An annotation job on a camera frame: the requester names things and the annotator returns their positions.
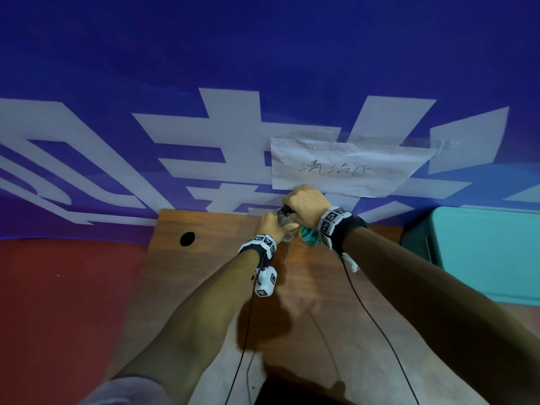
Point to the person's right hand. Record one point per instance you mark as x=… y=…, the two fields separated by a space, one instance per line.
x=306 y=204

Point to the person's left hand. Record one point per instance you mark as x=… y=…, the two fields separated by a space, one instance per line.
x=272 y=227

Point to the clear spray bottle black sprayer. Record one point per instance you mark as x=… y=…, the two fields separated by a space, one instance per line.
x=287 y=215

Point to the teal spray bottle blue sprayer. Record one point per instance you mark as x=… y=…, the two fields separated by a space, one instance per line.
x=311 y=237

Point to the green plastic storage bin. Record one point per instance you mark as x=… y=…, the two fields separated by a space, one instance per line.
x=489 y=253

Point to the person's right forearm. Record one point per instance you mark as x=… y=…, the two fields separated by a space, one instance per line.
x=443 y=303

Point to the person's left forearm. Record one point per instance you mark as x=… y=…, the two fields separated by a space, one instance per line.
x=194 y=329

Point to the person's grey shirt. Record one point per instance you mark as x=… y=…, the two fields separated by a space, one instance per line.
x=126 y=394

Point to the left marker wristband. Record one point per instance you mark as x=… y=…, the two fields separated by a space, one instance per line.
x=259 y=244

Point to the marker wristband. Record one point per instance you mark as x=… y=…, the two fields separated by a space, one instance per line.
x=337 y=225
x=259 y=244

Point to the right marker wristband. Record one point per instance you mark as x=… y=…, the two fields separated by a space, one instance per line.
x=337 y=225

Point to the white paper sign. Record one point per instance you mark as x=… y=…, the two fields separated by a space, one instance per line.
x=346 y=168

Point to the clear tape strip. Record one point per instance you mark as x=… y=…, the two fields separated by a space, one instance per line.
x=443 y=144

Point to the blue banner with white print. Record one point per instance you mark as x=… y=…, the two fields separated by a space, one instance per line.
x=253 y=46

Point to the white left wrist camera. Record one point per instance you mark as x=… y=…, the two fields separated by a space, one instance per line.
x=266 y=282

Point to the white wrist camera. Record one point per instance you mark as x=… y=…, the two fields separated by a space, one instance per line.
x=266 y=282
x=350 y=263

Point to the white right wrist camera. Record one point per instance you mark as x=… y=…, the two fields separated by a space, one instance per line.
x=350 y=263

